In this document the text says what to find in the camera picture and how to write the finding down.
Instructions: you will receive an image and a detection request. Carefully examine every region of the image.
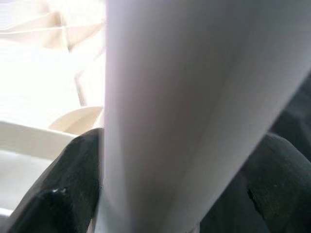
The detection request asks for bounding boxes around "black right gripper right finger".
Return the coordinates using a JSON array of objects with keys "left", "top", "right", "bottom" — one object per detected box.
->
[{"left": 199, "top": 133, "right": 311, "bottom": 233}]

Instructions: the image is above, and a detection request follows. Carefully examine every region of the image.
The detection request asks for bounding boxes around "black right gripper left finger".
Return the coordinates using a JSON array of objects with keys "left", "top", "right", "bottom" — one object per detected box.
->
[{"left": 4, "top": 127, "right": 105, "bottom": 233}]

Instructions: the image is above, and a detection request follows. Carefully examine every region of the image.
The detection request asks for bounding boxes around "white plastic table top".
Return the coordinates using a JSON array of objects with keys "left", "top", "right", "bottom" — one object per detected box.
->
[{"left": 0, "top": 0, "right": 107, "bottom": 233}]

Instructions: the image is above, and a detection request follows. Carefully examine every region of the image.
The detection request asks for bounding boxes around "white plastic table leg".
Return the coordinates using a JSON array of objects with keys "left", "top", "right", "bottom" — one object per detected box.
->
[{"left": 93, "top": 0, "right": 311, "bottom": 233}]

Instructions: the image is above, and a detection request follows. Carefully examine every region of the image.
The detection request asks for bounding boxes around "black table cloth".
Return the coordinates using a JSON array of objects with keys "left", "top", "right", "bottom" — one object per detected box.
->
[{"left": 267, "top": 72, "right": 311, "bottom": 161}]

